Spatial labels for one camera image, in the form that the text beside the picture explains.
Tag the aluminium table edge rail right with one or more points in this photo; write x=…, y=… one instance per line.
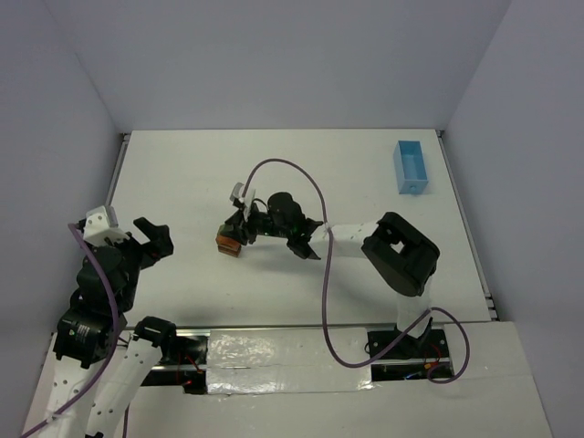
x=491, y=306

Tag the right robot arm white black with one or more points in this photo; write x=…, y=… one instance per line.
x=403, y=256

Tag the aluminium table edge rail left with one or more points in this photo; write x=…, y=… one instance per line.
x=125, y=140

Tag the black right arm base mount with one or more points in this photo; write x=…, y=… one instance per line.
x=431, y=344

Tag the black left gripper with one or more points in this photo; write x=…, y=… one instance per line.
x=138, y=246

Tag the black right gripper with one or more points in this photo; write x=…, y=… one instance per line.
x=240, y=224

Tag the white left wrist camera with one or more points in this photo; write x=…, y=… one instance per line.
x=101, y=227

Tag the blue plastic box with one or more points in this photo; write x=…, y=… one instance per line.
x=409, y=166

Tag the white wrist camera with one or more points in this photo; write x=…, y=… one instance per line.
x=101, y=227
x=243, y=198

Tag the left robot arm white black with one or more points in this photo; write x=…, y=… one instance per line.
x=86, y=401

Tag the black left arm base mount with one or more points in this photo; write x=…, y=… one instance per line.
x=182, y=356

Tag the orange arch wood block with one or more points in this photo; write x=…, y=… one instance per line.
x=226, y=240

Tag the silver tape white foam board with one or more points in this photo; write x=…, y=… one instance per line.
x=282, y=360

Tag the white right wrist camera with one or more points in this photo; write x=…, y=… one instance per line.
x=243, y=198

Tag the light tan rectangular wood block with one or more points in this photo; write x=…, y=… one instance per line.
x=230, y=247

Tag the aluminium table edge rail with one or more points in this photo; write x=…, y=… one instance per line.
x=125, y=140
x=491, y=306

